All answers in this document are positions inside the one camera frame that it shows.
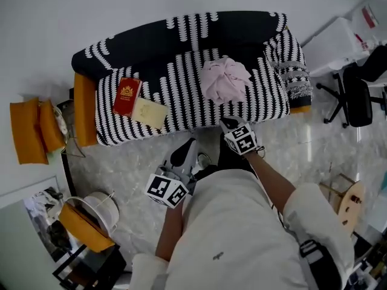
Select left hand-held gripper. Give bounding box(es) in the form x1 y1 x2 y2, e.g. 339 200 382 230
145 137 198 210

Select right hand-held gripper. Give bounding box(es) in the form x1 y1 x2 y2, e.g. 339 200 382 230
218 115 265 156

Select pink cloth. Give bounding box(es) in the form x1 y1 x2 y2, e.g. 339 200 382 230
200 56 253 106

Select black white patterned sofa seat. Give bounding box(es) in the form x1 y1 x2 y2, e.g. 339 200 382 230
71 10 314 147

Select person's left forearm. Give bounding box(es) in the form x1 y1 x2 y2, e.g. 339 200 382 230
155 203 186 263

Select person's right forearm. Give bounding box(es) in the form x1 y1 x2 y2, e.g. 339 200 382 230
245 150 298 221

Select person's black trousers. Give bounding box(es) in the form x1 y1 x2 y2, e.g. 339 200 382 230
192 131 259 181

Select person's shoe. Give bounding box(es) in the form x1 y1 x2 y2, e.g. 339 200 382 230
197 152 213 168

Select beige flat box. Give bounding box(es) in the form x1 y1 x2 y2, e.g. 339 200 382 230
131 97 169 130

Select person's white shirt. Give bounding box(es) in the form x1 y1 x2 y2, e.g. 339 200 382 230
129 169 356 290

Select orange cushion in basket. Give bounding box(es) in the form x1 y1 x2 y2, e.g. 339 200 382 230
57 202 116 254

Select red book with gold emblem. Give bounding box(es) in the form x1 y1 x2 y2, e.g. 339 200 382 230
112 77 143 118

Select black low table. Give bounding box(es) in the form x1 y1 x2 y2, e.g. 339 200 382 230
52 242 128 290

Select black office chair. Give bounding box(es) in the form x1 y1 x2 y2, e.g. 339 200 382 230
315 45 387 129

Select round wooden stool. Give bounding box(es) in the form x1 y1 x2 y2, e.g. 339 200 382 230
319 173 367 239

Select white desk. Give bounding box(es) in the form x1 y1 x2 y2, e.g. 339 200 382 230
301 16 387 79

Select framed black white picture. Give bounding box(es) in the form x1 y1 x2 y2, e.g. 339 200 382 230
0 175 80 263

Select small orange cushion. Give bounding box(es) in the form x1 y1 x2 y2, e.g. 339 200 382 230
36 99 67 153

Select large orange cushion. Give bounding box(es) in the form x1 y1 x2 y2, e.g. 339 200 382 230
9 97 50 166

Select red white paper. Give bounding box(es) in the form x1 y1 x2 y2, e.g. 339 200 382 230
360 4 380 30

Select white round wire basket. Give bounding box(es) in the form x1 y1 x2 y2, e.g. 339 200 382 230
64 191 120 239

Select black wire side table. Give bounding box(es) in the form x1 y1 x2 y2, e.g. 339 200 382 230
56 97 86 160

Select grey black shoulder strap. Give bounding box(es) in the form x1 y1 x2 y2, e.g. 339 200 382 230
298 239 346 290

